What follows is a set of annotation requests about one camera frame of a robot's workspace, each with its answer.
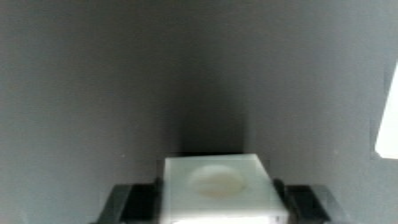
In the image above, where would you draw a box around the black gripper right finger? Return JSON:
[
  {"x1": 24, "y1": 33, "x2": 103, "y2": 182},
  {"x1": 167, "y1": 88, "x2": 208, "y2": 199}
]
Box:
[{"x1": 286, "y1": 185, "x2": 346, "y2": 224}]

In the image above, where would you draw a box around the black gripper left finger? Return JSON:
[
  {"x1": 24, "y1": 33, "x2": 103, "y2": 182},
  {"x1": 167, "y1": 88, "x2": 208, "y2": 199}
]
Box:
[{"x1": 90, "y1": 183, "x2": 160, "y2": 224}]

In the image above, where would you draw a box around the white chair nut cube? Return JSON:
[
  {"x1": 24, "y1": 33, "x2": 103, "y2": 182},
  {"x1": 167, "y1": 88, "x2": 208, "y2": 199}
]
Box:
[{"x1": 158, "y1": 154, "x2": 289, "y2": 224}]

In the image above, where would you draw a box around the flat white chair back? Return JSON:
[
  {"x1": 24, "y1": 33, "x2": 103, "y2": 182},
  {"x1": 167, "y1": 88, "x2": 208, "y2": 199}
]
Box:
[{"x1": 375, "y1": 62, "x2": 398, "y2": 160}]

